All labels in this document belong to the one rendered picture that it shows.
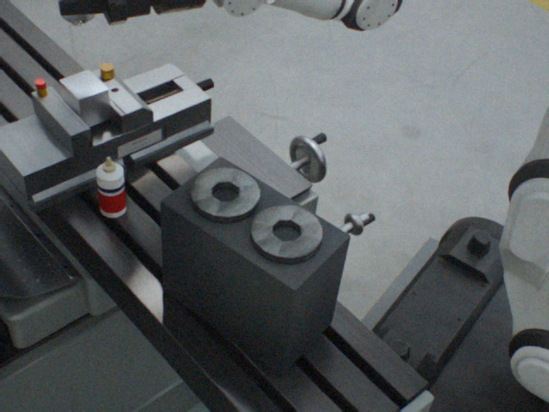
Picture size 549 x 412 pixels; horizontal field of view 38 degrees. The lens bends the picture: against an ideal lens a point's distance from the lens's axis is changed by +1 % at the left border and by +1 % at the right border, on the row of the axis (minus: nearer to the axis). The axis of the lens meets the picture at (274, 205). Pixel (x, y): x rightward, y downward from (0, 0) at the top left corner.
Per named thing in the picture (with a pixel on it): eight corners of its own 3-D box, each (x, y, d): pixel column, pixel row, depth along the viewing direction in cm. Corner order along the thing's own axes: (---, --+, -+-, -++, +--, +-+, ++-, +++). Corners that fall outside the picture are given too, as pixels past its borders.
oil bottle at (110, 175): (117, 196, 128) (112, 145, 120) (131, 211, 126) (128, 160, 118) (94, 207, 126) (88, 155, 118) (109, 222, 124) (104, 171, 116)
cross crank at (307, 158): (301, 156, 192) (307, 118, 183) (335, 184, 186) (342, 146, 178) (250, 184, 184) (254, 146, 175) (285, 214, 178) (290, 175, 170)
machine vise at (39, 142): (169, 88, 148) (168, 38, 141) (216, 132, 141) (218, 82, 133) (-12, 159, 132) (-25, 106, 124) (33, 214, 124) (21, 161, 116)
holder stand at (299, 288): (216, 244, 123) (220, 147, 108) (333, 322, 114) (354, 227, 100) (161, 291, 116) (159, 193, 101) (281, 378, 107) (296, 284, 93)
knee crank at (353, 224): (363, 212, 193) (367, 195, 189) (381, 227, 190) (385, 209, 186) (296, 254, 182) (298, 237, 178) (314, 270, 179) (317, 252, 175)
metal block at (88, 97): (92, 99, 132) (88, 69, 127) (111, 118, 129) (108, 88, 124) (63, 110, 129) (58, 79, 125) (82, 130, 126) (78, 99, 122)
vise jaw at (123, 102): (114, 82, 137) (112, 63, 134) (154, 122, 131) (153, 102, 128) (82, 93, 134) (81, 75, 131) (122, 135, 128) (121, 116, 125)
